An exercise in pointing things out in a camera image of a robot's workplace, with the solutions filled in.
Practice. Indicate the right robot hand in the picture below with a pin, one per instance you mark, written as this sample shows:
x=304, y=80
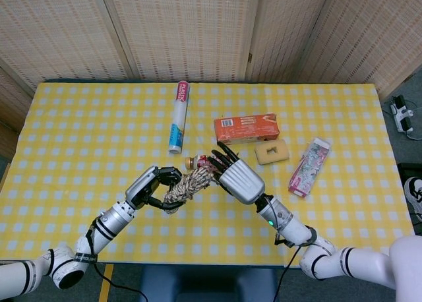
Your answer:
x=242, y=180

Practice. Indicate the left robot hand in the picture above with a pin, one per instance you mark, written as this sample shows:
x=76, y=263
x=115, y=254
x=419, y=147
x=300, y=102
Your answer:
x=140, y=188

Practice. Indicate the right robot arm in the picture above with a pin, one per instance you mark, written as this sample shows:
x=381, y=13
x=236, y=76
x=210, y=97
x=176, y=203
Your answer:
x=356, y=259

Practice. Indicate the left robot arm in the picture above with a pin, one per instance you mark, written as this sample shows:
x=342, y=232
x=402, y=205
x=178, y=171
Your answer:
x=112, y=221

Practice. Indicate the dark robot base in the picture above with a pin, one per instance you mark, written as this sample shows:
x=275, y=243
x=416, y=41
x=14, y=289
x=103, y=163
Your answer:
x=207, y=285

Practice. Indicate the blue white tube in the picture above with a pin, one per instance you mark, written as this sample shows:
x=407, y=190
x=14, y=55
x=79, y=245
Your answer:
x=179, y=117

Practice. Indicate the yellow sponge with hole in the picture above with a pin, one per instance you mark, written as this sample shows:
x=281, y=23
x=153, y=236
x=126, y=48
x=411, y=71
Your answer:
x=282, y=152

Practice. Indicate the orange cardboard box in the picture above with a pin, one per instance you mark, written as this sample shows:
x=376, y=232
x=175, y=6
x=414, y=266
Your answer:
x=247, y=129

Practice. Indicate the brown label drink bottle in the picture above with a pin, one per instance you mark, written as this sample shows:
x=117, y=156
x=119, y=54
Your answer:
x=190, y=162

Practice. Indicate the yellow checked tablecloth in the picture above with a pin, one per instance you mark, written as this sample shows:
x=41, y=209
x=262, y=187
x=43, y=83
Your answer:
x=99, y=134

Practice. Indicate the floral tissue pack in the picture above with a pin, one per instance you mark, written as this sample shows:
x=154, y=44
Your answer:
x=310, y=167

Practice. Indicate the brass screen hinge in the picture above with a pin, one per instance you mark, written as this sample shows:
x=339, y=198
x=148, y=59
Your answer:
x=250, y=58

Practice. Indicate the woven folding screen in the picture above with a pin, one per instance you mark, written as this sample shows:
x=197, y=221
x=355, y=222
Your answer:
x=181, y=28

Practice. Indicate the black floor mat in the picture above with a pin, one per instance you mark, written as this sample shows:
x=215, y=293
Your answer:
x=409, y=170

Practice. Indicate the white power strip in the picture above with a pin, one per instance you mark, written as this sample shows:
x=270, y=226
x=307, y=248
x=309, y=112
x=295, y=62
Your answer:
x=402, y=117

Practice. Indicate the white black sneaker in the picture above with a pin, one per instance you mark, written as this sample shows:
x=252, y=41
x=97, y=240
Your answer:
x=413, y=193

